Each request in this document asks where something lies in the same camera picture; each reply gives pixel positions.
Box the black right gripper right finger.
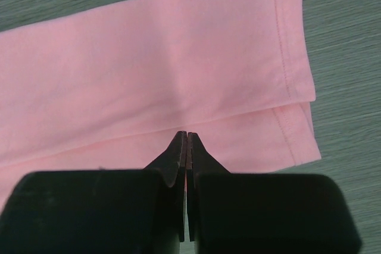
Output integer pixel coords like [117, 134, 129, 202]
[186, 133, 362, 253]

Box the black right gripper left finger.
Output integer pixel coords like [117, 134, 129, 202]
[1, 131, 187, 253]

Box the pink t shirt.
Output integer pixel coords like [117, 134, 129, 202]
[1, 0, 320, 202]

